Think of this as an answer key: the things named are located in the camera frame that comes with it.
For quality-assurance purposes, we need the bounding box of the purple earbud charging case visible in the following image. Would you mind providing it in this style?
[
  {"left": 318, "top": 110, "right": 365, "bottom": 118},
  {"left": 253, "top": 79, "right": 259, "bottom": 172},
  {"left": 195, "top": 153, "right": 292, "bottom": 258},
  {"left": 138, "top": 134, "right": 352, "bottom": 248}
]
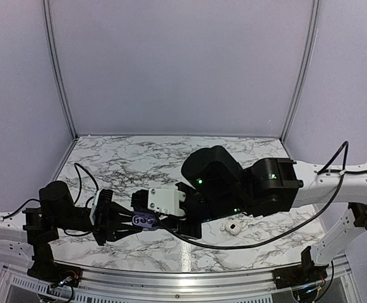
[{"left": 132, "top": 211, "right": 159, "bottom": 231}]

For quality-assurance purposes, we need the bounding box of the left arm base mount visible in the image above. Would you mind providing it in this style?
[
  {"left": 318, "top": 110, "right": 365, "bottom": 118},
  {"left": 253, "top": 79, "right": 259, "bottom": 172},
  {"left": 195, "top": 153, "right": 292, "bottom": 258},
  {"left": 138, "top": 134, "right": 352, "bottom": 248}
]
[{"left": 27, "top": 261, "right": 82, "bottom": 287}]

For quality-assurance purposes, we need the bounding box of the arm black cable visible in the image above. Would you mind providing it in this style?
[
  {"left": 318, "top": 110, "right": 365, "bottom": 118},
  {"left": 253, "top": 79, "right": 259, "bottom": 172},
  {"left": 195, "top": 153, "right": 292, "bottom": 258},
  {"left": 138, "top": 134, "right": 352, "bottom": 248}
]
[
  {"left": 0, "top": 162, "right": 99, "bottom": 237},
  {"left": 156, "top": 140, "right": 367, "bottom": 250}
]

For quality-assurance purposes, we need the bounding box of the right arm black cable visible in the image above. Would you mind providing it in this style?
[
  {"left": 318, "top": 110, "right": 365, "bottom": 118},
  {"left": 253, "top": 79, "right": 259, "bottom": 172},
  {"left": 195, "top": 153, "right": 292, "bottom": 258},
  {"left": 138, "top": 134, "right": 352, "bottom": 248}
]
[{"left": 156, "top": 140, "right": 367, "bottom": 250}]

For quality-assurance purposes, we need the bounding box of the purple clip earbud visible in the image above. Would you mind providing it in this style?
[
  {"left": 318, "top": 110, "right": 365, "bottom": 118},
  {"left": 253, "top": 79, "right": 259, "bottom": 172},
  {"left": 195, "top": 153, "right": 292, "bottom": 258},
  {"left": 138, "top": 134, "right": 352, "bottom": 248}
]
[{"left": 132, "top": 215, "right": 148, "bottom": 226}]

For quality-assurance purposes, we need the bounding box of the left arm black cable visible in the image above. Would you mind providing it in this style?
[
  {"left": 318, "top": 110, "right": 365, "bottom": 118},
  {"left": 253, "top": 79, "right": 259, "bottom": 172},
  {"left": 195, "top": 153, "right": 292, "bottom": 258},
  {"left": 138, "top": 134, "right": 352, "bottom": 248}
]
[{"left": 0, "top": 162, "right": 99, "bottom": 237}]

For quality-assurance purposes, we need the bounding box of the white earbud case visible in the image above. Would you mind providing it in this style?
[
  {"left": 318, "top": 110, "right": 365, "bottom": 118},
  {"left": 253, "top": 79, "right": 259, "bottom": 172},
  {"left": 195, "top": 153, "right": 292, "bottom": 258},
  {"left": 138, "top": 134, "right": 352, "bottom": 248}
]
[{"left": 220, "top": 222, "right": 241, "bottom": 235}]

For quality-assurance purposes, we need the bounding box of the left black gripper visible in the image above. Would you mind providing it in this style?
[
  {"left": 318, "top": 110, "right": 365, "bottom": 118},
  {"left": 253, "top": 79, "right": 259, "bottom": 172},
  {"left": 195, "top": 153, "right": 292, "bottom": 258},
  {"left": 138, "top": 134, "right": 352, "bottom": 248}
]
[{"left": 54, "top": 202, "right": 143, "bottom": 247}]

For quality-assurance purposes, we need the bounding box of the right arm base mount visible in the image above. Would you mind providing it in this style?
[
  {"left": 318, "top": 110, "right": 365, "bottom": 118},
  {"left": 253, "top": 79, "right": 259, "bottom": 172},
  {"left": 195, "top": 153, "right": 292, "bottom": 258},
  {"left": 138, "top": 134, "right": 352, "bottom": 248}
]
[{"left": 272, "top": 264, "right": 328, "bottom": 289}]

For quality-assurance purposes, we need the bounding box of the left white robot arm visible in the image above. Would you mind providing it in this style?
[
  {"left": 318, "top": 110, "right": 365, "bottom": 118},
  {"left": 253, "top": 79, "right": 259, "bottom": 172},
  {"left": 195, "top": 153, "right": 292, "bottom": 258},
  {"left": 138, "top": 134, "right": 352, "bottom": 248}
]
[{"left": 0, "top": 181, "right": 143, "bottom": 282}]

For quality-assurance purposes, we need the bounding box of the front aluminium rail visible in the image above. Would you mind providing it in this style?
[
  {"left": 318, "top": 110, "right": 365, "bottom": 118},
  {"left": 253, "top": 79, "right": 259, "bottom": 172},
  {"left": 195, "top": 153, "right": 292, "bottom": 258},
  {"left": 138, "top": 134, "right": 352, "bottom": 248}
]
[{"left": 0, "top": 257, "right": 360, "bottom": 302}]

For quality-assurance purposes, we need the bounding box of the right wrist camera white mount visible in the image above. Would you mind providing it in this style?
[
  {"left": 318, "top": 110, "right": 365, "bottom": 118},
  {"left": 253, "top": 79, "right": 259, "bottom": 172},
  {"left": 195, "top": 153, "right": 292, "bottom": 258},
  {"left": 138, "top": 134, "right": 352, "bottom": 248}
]
[{"left": 131, "top": 188, "right": 186, "bottom": 217}]

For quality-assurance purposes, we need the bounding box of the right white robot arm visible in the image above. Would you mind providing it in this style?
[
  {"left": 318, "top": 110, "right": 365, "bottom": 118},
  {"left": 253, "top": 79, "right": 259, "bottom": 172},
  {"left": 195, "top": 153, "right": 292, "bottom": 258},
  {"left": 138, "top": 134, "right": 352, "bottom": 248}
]
[{"left": 172, "top": 146, "right": 367, "bottom": 283}]

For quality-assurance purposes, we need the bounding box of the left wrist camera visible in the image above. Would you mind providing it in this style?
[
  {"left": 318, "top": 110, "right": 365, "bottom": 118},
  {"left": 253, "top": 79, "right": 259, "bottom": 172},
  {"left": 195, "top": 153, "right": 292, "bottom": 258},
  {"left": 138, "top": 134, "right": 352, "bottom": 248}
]
[{"left": 89, "top": 189, "right": 114, "bottom": 225}]

